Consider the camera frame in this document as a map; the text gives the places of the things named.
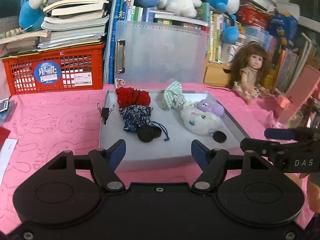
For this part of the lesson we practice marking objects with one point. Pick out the clear drinking glass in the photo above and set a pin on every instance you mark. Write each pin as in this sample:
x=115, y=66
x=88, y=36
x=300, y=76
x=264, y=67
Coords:
x=290, y=117

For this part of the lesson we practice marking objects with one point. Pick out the brown haired baby doll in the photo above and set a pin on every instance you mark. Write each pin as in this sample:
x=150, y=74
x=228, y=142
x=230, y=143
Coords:
x=249, y=67

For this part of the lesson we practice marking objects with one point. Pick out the red plastic basket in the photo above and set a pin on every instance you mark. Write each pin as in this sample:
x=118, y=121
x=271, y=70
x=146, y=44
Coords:
x=75, y=68

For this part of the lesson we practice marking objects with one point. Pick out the white shallow cardboard box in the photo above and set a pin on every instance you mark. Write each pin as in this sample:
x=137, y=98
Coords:
x=160, y=153

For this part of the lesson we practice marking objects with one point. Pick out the wooden desk drawer organizer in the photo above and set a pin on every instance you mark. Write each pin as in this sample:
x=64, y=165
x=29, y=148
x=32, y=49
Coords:
x=217, y=74

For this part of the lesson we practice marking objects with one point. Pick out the person right hand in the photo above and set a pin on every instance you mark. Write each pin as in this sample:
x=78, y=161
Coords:
x=312, y=192

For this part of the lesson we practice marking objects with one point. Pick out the row of upright books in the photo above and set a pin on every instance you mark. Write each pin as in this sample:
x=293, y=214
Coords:
x=213, y=24

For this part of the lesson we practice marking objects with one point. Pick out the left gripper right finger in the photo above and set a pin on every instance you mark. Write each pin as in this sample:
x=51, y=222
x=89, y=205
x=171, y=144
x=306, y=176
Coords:
x=212, y=163

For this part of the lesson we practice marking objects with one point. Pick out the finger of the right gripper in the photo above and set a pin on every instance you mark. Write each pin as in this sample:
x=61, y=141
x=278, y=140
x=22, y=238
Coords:
x=271, y=149
x=297, y=134

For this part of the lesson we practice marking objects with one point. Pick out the blue doraemon plush left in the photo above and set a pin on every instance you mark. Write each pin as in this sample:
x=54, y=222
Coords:
x=31, y=15

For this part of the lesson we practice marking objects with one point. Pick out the stack of books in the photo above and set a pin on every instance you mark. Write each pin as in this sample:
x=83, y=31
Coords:
x=67, y=23

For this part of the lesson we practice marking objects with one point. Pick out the white fluffy plush toy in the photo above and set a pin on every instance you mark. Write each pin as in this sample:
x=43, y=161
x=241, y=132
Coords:
x=199, y=122

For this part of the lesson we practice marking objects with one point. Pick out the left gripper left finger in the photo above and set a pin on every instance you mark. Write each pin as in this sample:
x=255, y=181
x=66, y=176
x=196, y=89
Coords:
x=104, y=162

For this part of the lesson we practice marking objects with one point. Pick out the green checked cloth doll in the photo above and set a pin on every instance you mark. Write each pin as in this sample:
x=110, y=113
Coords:
x=173, y=97

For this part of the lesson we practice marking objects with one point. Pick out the black round disc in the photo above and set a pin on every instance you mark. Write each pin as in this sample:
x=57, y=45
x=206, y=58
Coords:
x=219, y=136

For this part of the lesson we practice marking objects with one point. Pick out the white paper strip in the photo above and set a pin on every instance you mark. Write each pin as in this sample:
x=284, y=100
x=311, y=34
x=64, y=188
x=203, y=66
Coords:
x=5, y=155

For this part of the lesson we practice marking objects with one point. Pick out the purple plush toy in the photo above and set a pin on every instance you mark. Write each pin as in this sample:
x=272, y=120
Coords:
x=211, y=106

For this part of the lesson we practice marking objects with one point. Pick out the pink bunny print cloth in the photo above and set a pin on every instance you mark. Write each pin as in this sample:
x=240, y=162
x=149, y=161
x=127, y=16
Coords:
x=35, y=123

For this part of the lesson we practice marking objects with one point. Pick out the black binder clip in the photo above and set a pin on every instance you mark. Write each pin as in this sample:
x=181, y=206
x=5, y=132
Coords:
x=105, y=112

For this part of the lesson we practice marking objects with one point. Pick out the small calculator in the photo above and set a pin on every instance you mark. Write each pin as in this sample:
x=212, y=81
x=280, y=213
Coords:
x=4, y=104

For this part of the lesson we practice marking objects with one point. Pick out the blue plush toy right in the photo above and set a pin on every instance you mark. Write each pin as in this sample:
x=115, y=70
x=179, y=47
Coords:
x=229, y=8

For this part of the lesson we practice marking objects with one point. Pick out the red crocheted yarn item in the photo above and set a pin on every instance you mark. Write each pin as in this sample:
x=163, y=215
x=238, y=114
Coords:
x=129, y=96

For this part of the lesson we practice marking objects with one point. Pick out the blue floral drawstring pouch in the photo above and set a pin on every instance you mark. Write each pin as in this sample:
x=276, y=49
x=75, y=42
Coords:
x=137, y=119

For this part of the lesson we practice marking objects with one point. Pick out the red card packet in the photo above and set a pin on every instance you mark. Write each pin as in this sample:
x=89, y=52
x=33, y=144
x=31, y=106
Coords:
x=4, y=133

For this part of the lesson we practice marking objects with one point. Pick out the translucent clipboard folder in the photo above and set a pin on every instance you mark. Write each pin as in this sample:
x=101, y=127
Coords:
x=150, y=54

